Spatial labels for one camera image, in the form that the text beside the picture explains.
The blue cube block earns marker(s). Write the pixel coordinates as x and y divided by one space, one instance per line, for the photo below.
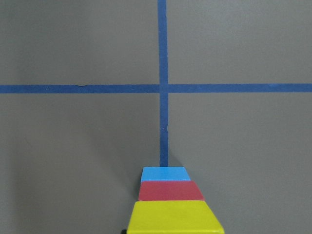
164 174

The yellow cube block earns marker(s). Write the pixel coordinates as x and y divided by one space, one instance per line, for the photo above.
173 217

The red cube block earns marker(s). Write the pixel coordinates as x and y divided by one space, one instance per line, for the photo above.
169 190

